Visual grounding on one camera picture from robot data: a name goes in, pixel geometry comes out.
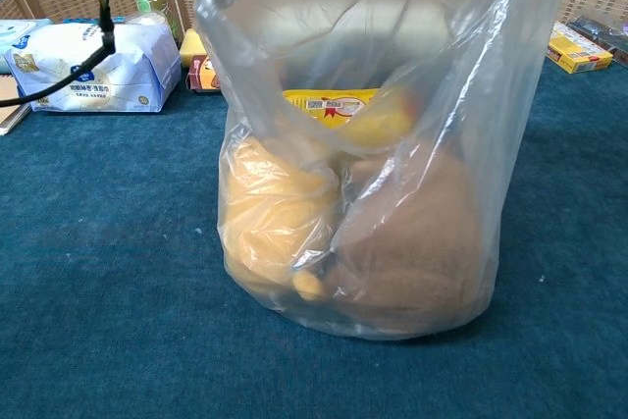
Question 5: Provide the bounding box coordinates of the yellow snack package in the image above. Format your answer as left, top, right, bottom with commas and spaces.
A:
283, 87, 418, 148

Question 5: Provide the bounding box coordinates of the clear plastic bag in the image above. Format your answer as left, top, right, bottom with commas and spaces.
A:
188, 0, 578, 341

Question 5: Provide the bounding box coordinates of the orange plush toy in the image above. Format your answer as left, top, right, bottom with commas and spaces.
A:
223, 136, 342, 302

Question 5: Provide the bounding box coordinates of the brown plush toy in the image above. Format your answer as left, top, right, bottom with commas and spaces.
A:
333, 138, 492, 337

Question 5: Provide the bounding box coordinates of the yellow sponge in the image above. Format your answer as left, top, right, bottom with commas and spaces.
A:
179, 27, 210, 70

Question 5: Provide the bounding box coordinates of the green bottle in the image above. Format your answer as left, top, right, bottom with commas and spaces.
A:
135, 0, 182, 42

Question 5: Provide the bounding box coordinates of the brown panda biscuit box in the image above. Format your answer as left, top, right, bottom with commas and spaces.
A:
185, 54, 223, 92

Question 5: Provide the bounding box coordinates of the white blue tissue pack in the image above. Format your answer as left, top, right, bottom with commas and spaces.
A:
4, 21, 183, 114

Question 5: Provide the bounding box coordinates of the blue cookie box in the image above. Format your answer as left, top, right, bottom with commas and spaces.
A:
63, 17, 129, 26

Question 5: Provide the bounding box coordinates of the light blue wet wipes pack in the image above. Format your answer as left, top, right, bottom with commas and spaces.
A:
0, 19, 53, 72

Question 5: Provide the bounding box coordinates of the brown spiral notebook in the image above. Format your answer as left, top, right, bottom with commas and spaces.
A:
0, 73, 31, 136

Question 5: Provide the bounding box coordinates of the blue table cover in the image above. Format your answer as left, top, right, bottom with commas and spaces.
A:
0, 40, 628, 419

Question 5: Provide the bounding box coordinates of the pale yellow white box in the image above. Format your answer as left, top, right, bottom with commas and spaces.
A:
551, 21, 590, 42

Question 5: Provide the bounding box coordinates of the dark blister pack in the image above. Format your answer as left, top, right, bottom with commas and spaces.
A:
566, 9, 628, 67

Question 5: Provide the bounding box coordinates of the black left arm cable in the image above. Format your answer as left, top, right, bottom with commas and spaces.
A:
0, 0, 118, 109

